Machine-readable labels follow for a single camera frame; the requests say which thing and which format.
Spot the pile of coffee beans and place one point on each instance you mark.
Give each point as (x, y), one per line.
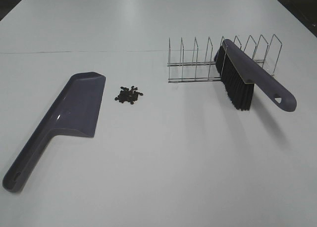
(129, 95)

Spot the purple plastic dustpan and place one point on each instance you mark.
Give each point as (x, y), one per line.
(74, 112)

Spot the chrome wire dish rack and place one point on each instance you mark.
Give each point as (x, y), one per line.
(198, 63)

